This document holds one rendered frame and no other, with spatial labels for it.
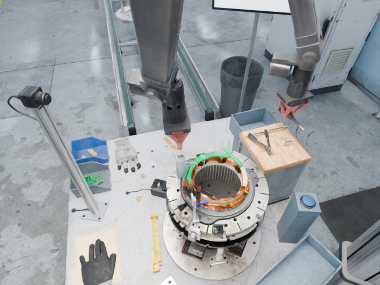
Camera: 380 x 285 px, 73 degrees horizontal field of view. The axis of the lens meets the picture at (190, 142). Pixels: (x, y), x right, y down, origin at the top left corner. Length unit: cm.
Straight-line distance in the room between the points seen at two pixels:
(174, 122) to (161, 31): 34
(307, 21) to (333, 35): 215
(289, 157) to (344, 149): 180
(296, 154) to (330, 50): 208
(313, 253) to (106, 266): 69
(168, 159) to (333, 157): 173
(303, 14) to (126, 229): 95
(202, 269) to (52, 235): 138
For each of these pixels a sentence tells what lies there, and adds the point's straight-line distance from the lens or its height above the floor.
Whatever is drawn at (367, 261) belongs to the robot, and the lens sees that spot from 93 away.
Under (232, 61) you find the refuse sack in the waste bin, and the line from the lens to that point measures 259.
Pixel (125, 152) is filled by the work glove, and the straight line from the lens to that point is 133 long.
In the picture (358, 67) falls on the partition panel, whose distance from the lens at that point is 347.
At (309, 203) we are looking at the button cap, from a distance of 93.
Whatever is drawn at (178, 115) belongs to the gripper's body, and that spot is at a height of 138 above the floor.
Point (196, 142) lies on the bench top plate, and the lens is 137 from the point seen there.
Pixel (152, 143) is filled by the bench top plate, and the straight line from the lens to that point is 138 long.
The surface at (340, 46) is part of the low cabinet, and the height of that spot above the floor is 58.
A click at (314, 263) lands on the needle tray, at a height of 102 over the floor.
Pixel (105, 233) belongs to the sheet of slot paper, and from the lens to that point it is 114.
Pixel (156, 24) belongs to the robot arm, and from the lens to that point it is 32.
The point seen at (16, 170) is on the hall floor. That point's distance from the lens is 268.
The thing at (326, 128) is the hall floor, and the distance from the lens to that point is 291.
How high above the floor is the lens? 178
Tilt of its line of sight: 47 degrees down
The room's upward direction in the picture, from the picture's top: straight up
